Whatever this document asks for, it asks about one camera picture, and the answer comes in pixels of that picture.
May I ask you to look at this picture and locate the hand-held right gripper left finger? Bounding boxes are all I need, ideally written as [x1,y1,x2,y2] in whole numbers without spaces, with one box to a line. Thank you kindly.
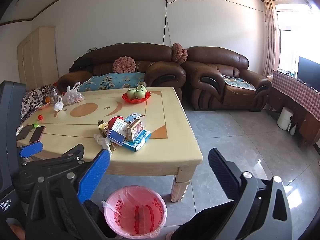
[25,149,112,240]

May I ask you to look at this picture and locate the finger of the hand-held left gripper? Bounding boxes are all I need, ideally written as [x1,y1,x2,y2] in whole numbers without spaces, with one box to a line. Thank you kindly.
[19,141,43,159]
[21,144,85,178]

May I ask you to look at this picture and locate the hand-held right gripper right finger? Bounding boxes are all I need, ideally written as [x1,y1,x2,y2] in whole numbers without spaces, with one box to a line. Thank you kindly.
[208,148,293,240]

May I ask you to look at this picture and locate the white tissue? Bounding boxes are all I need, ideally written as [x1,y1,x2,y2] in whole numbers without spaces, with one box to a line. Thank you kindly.
[94,134,113,153]

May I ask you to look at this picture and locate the white and blue medicine box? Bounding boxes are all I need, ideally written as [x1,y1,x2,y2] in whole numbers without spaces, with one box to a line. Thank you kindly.
[107,119,128,145]

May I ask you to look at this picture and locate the yellow snack wrapper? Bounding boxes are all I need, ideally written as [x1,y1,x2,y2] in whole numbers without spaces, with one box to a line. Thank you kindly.
[97,119,110,137]

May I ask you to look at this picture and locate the red paper cup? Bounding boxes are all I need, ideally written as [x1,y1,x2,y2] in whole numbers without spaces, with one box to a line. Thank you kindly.
[107,116,124,130]

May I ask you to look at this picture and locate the blue bear medicine box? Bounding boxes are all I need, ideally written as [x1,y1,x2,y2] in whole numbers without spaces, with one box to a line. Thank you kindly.
[122,129,152,153]

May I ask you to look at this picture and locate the bin with pink bag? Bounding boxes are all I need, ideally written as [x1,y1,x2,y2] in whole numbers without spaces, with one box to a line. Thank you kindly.
[103,185,167,239]

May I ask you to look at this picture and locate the colourful printed box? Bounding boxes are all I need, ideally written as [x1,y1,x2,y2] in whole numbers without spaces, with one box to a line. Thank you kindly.
[126,119,144,142]

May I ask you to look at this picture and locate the small blue and white box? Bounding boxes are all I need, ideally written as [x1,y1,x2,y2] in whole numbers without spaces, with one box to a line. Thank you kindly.
[124,113,142,124]

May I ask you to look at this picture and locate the person's left hand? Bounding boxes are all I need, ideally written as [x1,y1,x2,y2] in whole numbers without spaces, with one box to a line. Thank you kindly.
[5,219,26,240]

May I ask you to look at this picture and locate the smartphone with red case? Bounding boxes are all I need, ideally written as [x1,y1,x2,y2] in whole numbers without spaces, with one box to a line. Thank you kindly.
[29,125,46,144]

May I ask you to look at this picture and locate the cream coffee table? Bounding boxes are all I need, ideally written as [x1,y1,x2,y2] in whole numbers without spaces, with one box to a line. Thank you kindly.
[16,87,203,203]

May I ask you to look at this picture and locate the black and white patterned cloth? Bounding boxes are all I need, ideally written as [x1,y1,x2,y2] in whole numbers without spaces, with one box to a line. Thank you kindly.
[20,84,54,120]

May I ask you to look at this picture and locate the person's left trouser leg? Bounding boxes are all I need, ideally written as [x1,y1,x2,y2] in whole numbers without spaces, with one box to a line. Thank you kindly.
[84,199,118,239]

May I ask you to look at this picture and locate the person's trouser leg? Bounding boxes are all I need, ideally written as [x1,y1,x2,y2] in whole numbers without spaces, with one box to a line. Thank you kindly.
[84,199,118,239]
[166,200,240,240]

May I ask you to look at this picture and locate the glass jar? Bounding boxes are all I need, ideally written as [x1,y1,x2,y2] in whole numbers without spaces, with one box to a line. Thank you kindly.
[49,86,62,105]

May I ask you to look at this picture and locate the person's right trouser leg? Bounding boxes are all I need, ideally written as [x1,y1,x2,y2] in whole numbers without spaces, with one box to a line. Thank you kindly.
[166,200,240,240]

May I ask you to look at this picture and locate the clear plastic bag of nuts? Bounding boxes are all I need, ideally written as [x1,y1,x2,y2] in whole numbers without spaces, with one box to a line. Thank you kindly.
[62,82,85,105]

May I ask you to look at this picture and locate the cream wardrobe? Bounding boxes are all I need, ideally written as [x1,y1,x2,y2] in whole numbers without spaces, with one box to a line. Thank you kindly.
[17,26,59,92]

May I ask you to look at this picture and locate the red plastic tray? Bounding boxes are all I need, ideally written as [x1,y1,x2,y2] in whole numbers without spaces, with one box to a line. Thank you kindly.
[122,91,152,104]

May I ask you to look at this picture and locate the white round appliance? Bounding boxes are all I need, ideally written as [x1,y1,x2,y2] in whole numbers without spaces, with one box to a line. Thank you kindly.
[277,107,294,130]

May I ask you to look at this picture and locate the dark clothes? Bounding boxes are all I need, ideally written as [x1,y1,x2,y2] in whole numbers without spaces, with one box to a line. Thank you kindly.
[69,56,94,72]

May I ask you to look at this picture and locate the blue patterned seat cloth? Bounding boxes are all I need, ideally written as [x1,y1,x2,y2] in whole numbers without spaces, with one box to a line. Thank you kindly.
[222,75,256,91]

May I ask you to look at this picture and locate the blue floral cloth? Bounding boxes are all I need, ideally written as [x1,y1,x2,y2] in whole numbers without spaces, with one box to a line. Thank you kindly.
[79,72,147,92]

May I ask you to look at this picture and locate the wooden cabinet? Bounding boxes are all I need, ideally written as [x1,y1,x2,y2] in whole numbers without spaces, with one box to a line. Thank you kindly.
[266,85,320,145]

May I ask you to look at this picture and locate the red checkered tablecloth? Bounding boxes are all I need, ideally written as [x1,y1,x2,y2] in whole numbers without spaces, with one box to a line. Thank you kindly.
[271,69,320,122]

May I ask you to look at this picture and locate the brown leather armchair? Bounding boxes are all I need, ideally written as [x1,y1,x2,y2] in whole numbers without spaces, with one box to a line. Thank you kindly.
[181,46,272,112]

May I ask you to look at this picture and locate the brown leather sofa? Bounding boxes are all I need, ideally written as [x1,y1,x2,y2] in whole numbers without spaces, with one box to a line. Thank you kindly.
[57,43,187,105]

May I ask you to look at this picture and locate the black television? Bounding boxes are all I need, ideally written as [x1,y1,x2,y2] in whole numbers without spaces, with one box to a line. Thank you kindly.
[297,56,320,92]

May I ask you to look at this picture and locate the window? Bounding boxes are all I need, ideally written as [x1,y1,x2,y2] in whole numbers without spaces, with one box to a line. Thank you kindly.
[275,5,313,78]

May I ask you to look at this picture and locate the pink curtain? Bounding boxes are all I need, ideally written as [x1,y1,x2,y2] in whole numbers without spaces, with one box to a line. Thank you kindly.
[263,0,282,77]

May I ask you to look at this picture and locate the black wall cable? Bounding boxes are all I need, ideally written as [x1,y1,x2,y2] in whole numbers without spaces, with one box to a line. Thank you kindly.
[162,0,173,46]

